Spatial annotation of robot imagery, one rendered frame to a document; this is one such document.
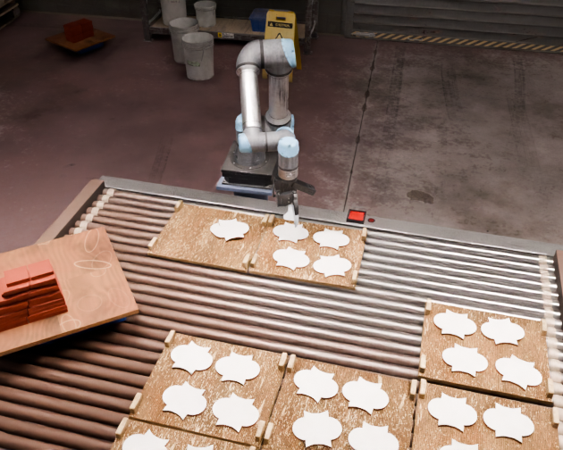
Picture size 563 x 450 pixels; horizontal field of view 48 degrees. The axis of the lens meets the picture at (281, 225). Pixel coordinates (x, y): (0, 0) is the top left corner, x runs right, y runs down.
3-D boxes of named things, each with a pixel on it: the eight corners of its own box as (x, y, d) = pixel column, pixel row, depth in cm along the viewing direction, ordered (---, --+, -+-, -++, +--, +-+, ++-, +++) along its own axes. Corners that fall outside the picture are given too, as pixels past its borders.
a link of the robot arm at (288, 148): (298, 134, 237) (300, 145, 230) (297, 159, 244) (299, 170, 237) (276, 135, 236) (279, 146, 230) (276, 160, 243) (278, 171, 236)
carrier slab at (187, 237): (180, 205, 277) (180, 203, 276) (270, 220, 269) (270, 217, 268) (147, 255, 250) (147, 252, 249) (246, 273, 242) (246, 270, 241)
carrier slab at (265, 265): (271, 220, 269) (271, 216, 268) (366, 234, 262) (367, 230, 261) (248, 272, 242) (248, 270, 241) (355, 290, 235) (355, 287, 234)
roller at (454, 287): (80, 225, 273) (78, 217, 269) (555, 305, 235) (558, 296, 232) (75, 233, 269) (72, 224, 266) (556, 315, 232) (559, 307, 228)
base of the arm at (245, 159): (241, 145, 308) (239, 129, 302) (270, 152, 304) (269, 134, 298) (229, 162, 298) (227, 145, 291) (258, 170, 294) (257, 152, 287)
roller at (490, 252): (107, 194, 292) (105, 185, 289) (550, 263, 254) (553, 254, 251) (102, 200, 288) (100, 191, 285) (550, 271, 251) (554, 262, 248)
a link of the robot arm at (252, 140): (231, 35, 252) (239, 145, 236) (258, 33, 252) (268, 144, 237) (232, 51, 263) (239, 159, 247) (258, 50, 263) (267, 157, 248)
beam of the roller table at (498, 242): (104, 185, 301) (102, 174, 298) (563, 256, 261) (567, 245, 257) (96, 195, 295) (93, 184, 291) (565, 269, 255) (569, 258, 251)
